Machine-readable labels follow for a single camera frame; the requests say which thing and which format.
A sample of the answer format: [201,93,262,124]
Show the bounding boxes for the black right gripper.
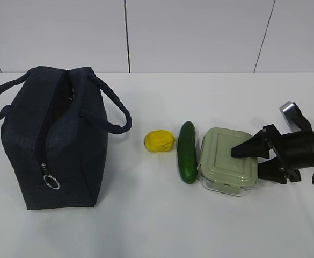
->
[231,124,301,184]

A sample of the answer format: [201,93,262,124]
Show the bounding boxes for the glass container with green lid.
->
[198,127,258,196]

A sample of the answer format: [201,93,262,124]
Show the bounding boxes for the green cucumber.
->
[177,121,197,184]

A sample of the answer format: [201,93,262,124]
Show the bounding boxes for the yellow lemon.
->
[144,130,176,153]

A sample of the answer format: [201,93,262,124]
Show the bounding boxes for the dark navy fabric lunch bag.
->
[0,66,132,210]

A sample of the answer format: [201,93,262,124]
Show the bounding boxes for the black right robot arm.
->
[231,101,314,185]

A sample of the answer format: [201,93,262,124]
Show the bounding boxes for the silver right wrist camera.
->
[279,101,301,133]

